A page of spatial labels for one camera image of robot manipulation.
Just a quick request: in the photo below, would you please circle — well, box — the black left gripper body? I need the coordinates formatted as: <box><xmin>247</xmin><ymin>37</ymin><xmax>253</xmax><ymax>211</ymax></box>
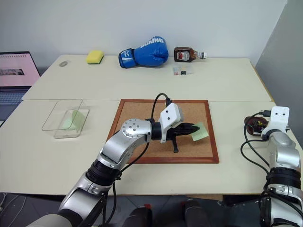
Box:
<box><xmin>167</xmin><ymin>122</ymin><xmax>189</xmax><ymax>154</ymax></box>

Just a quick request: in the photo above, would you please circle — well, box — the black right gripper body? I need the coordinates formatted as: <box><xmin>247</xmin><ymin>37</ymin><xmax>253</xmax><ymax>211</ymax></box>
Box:
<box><xmin>251</xmin><ymin>122</ymin><xmax>264</xmax><ymax>135</ymax></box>

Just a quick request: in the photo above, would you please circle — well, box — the light green paper note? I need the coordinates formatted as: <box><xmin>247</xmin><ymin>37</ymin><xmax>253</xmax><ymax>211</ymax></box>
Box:
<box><xmin>71</xmin><ymin>109</ymin><xmax>87</xmax><ymax>131</ymax></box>
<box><xmin>190</xmin><ymin>122</ymin><xmax>209</xmax><ymax>142</ymax></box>
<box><xmin>61</xmin><ymin>113</ymin><xmax>78</xmax><ymax>130</ymax></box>

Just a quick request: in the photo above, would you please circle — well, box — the wood-framed cork board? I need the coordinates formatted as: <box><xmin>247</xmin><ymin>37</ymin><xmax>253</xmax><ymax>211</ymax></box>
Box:
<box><xmin>107</xmin><ymin>99</ymin><xmax>220</xmax><ymax>164</ymax></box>

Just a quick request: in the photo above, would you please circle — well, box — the dark brown wooden dish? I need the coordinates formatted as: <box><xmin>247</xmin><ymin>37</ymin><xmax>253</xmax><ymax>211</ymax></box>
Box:
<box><xmin>244</xmin><ymin>116</ymin><xmax>269</xmax><ymax>137</ymax></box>

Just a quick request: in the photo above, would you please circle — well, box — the small clear plastic box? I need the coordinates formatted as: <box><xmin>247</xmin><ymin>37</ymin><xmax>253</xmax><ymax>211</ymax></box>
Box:
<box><xmin>172</xmin><ymin>65</ymin><xmax>194</xmax><ymax>76</ymax></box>

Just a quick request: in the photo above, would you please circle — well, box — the brown sauce bottle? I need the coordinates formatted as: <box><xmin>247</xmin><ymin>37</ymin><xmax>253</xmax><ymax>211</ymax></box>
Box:
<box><xmin>174</xmin><ymin>46</ymin><xmax>208</xmax><ymax>63</ymax></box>

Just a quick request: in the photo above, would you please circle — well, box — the dark rounded shape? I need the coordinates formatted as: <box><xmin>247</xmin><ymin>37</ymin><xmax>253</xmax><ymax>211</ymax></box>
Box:
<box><xmin>127</xmin><ymin>205</ymin><xmax>153</xmax><ymax>227</ymax></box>
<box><xmin>182</xmin><ymin>198</ymin><xmax>211</xmax><ymax>227</ymax></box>

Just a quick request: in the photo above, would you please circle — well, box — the blue boxing glove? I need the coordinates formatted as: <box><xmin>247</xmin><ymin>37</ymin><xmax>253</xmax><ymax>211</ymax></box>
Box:
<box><xmin>118</xmin><ymin>36</ymin><xmax>169</xmax><ymax>69</ymax></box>

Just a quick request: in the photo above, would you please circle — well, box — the yellow sponge with green pad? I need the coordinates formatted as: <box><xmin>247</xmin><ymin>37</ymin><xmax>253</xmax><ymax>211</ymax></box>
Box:
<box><xmin>85</xmin><ymin>50</ymin><xmax>105</xmax><ymax>65</ymax></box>

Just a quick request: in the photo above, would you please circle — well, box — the clear plastic container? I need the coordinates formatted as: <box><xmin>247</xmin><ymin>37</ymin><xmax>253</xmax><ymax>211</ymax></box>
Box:
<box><xmin>41</xmin><ymin>98</ymin><xmax>90</xmax><ymax>139</ymax></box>

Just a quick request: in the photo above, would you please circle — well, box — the open laptop computer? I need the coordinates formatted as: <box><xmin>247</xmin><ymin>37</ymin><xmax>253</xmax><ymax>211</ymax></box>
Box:
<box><xmin>0</xmin><ymin>51</ymin><xmax>41</xmax><ymax>121</ymax></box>

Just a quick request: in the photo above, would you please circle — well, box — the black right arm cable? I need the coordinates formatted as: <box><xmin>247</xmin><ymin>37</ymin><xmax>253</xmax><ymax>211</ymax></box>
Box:
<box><xmin>240</xmin><ymin>109</ymin><xmax>272</xmax><ymax>173</ymax></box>

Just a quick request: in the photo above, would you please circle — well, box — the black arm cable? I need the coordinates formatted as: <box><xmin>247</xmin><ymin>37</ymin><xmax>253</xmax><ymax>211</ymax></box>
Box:
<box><xmin>240</xmin><ymin>109</ymin><xmax>272</xmax><ymax>173</ymax></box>
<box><xmin>104</xmin><ymin>93</ymin><xmax>171</xmax><ymax>227</ymax></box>

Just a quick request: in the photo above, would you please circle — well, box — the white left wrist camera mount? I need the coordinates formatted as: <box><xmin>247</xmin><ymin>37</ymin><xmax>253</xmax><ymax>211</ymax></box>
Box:
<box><xmin>159</xmin><ymin>103</ymin><xmax>184</xmax><ymax>144</ymax></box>

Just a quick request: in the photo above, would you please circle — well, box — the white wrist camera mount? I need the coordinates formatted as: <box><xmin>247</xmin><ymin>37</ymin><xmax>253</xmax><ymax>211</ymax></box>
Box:
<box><xmin>159</xmin><ymin>103</ymin><xmax>184</xmax><ymax>144</ymax></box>
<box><xmin>261</xmin><ymin>106</ymin><xmax>291</xmax><ymax>136</ymax></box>

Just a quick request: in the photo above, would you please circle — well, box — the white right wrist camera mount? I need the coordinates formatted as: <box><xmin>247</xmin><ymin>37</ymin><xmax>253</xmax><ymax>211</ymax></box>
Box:
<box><xmin>261</xmin><ymin>106</ymin><xmax>291</xmax><ymax>136</ymax></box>

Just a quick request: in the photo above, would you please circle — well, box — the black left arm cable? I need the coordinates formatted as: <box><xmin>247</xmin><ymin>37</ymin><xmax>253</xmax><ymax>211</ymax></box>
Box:
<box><xmin>104</xmin><ymin>93</ymin><xmax>171</xmax><ymax>227</ymax></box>

